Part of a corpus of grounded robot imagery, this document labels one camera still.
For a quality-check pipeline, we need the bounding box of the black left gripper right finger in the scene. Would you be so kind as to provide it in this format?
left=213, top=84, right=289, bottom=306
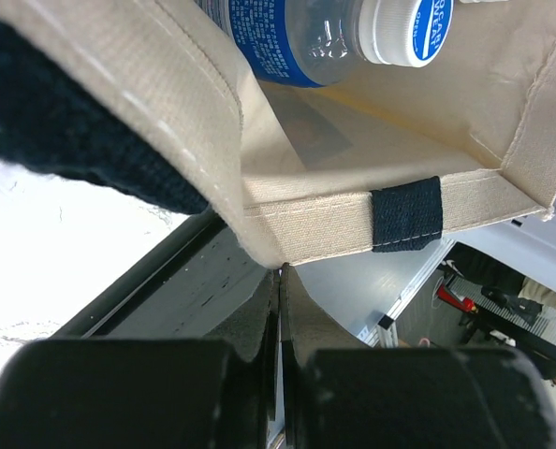
left=279, top=266, right=556, bottom=448

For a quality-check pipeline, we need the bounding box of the cream canvas tote bag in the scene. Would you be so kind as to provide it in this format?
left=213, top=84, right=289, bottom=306
left=0, top=1, right=556, bottom=268

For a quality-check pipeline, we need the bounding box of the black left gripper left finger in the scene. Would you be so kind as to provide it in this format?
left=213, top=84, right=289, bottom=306
left=0, top=271, right=278, bottom=448

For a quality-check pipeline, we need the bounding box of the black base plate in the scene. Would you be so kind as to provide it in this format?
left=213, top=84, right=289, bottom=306
left=53, top=210, right=268, bottom=340

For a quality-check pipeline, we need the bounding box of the Pocari Sweat bottle right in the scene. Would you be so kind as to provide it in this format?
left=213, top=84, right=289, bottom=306
left=198, top=0, right=454, bottom=88

